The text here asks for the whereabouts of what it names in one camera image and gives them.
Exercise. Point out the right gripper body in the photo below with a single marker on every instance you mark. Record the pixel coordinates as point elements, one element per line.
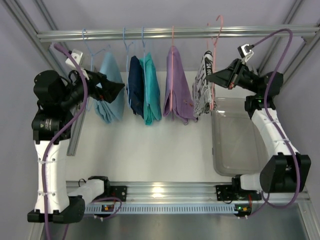
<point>236,73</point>

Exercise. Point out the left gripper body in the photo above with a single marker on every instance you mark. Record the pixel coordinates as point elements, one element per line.
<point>100,86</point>

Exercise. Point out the newspaper print trousers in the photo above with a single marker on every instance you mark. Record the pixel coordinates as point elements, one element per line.
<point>202,90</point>

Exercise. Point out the pink wire hanger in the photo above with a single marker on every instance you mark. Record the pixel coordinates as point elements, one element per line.
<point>215,42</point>

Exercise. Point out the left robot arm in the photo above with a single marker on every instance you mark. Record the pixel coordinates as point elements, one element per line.
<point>51,128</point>

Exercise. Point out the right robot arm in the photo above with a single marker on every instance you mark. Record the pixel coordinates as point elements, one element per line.
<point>286,170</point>

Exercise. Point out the light blue trousers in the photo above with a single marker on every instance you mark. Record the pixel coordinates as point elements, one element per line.
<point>111,112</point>

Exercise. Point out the navy trousers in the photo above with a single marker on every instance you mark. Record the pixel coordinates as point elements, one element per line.
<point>135,87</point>

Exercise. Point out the teal trousers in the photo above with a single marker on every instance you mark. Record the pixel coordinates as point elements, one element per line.
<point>152,113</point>

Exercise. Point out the blue hanger leftmost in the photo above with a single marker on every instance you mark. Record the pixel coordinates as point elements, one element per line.
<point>92,54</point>

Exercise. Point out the purple trousers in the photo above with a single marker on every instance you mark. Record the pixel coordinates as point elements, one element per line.
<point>183,105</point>

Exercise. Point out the pink hanger with purple trousers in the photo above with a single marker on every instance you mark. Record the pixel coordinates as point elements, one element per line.
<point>172,73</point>

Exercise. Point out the blue hanger with teal trousers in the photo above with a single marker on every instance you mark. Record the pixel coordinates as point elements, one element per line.
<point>147,79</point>

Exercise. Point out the clear plastic bin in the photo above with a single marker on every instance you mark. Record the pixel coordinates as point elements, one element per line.
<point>238,147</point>

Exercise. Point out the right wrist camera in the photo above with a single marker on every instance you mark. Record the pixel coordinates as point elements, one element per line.
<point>246,52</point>

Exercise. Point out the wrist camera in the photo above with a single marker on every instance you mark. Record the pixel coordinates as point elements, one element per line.
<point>246,52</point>
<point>78,57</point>

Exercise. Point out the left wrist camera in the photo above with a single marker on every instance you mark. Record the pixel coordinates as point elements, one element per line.
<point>78,57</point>

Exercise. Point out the aluminium hanging rail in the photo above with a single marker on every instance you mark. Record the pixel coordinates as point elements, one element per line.
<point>305,30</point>

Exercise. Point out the right aluminium frame post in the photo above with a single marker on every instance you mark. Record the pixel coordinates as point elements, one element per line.
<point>300,12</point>

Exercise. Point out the aluminium frame post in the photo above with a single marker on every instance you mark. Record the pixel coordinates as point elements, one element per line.
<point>23,20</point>
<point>300,12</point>

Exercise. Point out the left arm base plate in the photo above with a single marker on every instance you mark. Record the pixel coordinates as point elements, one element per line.
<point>118,191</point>

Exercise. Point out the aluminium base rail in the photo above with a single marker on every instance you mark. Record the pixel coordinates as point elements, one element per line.
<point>170,192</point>

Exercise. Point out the left aluminium frame post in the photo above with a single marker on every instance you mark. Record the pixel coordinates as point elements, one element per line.
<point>23,20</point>

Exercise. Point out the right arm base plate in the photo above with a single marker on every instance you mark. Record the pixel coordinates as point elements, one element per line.
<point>228,193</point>

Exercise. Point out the grey slotted cable duct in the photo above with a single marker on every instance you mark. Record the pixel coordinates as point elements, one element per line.
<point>167,208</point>

